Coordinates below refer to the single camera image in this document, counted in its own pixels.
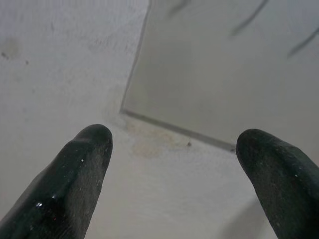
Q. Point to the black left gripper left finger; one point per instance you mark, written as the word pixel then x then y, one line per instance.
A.
pixel 67 184

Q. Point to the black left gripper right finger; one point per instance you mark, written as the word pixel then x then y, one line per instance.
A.
pixel 281 184

